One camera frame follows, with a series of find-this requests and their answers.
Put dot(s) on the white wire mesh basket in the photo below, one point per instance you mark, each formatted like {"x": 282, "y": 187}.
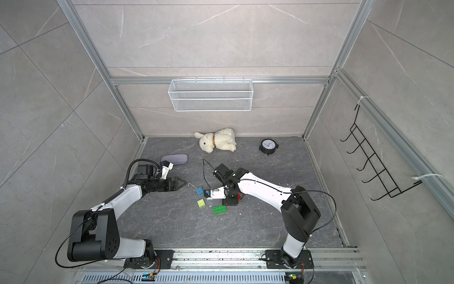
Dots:
{"x": 204, "y": 95}

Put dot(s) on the white vented cable tray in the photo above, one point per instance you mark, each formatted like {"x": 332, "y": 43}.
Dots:
{"x": 187, "y": 278}

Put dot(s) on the lime lego brick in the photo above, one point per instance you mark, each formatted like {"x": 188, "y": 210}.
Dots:
{"x": 201, "y": 203}

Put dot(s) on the white plush dog toy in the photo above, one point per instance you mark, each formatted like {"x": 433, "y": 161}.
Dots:
{"x": 222, "y": 140}

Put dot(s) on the black wall hook rack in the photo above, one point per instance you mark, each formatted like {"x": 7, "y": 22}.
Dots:
{"x": 374, "y": 162}

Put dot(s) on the green lego brick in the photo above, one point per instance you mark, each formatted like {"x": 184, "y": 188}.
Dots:
{"x": 219, "y": 209}

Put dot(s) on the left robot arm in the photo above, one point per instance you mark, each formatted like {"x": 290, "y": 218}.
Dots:
{"x": 94, "y": 233}

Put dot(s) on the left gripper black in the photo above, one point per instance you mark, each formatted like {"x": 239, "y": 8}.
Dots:
{"x": 168, "y": 180}

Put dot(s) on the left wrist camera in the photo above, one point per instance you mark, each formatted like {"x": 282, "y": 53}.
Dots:
{"x": 165, "y": 168}

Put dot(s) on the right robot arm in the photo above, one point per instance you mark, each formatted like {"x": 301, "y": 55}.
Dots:
{"x": 299, "y": 212}

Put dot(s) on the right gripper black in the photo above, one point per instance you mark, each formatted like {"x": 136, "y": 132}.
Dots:
{"x": 228, "y": 202}

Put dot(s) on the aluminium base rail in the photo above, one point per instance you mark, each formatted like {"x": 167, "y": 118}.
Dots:
{"x": 258, "y": 259}

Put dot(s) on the black round clock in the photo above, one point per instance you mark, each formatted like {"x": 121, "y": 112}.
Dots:
{"x": 268, "y": 146}

